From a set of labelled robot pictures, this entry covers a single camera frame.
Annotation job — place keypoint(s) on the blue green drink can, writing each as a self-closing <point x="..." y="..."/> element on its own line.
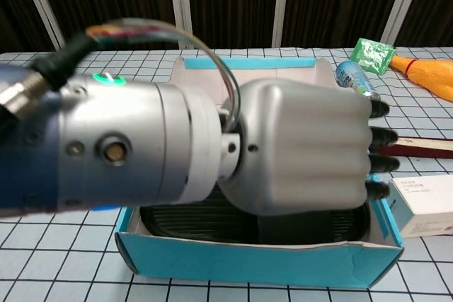
<point x="354" y="75"/>

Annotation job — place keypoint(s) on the light blue shoe box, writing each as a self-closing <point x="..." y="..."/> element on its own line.
<point x="247" y="263"/>

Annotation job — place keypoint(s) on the dark red long box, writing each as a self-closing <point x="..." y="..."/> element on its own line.
<point x="424" y="148"/>

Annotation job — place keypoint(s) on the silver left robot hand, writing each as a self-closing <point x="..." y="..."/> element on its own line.
<point x="304" y="150"/>

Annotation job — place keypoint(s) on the black slipper with frayed heel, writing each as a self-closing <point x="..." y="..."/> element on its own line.
<point x="198" y="220"/>

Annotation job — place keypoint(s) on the blue checkered tablecloth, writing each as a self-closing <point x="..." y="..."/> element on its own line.
<point x="70" y="263"/>

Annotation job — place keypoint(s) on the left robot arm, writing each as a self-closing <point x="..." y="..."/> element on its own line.
<point x="124" y="146"/>

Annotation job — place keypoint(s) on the white small carton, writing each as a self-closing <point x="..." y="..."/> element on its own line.
<point x="424" y="206"/>

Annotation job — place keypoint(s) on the yellow rubber chicken toy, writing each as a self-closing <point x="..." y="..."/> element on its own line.
<point x="424" y="75"/>

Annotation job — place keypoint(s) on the green snack packet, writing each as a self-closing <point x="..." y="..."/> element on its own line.
<point x="373" y="54"/>

